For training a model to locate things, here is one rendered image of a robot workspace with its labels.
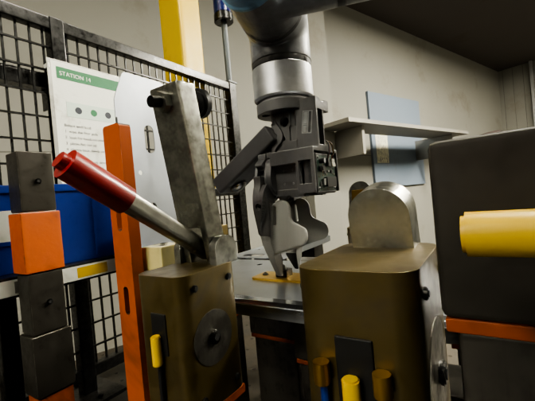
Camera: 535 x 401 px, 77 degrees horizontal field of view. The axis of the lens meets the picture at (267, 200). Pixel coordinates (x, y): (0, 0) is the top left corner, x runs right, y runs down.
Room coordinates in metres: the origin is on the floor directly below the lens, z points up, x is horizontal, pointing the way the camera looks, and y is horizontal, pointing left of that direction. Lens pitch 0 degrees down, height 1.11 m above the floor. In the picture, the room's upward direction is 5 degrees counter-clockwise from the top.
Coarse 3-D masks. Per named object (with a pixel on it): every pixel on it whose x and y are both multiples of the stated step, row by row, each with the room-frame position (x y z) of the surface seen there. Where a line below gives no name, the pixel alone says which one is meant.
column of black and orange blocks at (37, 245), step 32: (32, 160) 0.46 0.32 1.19; (32, 192) 0.46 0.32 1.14; (32, 224) 0.46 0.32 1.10; (32, 256) 0.45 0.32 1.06; (32, 288) 0.45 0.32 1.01; (32, 320) 0.45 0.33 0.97; (64, 320) 0.48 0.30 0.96; (32, 352) 0.45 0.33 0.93; (64, 352) 0.48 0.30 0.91; (32, 384) 0.45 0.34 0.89; (64, 384) 0.47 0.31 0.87
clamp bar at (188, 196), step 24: (168, 96) 0.29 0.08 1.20; (192, 96) 0.30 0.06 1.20; (168, 120) 0.30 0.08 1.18; (192, 120) 0.30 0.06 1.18; (168, 144) 0.31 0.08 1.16; (192, 144) 0.30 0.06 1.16; (168, 168) 0.31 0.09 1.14; (192, 168) 0.30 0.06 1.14; (192, 192) 0.30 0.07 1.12; (192, 216) 0.31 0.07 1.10; (216, 216) 0.32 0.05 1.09
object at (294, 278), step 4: (288, 268) 0.44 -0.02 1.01; (268, 272) 0.47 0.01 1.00; (272, 272) 0.47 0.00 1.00; (284, 272) 0.43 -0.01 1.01; (288, 272) 0.43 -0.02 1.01; (292, 272) 0.44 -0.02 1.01; (256, 276) 0.45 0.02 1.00; (260, 276) 0.45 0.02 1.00; (264, 276) 0.45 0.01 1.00; (268, 276) 0.45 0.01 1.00; (272, 276) 0.44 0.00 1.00; (276, 276) 0.44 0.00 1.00; (280, 276) 0.44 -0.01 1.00; (284, 276) 0.43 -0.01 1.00; (288, 276) 0.43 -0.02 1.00; (292, 276) 0.43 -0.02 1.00; (296, 276) 0.43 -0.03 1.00; (260, 280) 0.44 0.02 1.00; (264, 280) 0.44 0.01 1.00; (268, 280) 0.43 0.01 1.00; (272, 280) 0.43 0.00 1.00; (276, 280) 0.43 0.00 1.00; (280, 280) 0.42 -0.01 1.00; (284, 280) 0.42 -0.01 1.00; (288, 280) 0.42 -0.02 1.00; (292, 280) 0.41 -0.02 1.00; (296, 280) 0.41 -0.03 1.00
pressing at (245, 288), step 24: (240, 264) 0.56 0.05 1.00; (264, 264) 0.54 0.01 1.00; (288, 264) 0.53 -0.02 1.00; (240, 288) 0.41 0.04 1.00; (264, 288) 0.40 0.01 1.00; (288, 288) 0.39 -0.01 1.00; (240, 312) 0.35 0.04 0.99; (264, 312) 0.33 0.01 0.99; (288, 312) 0.32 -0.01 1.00; (456, 336) 0.24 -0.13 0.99
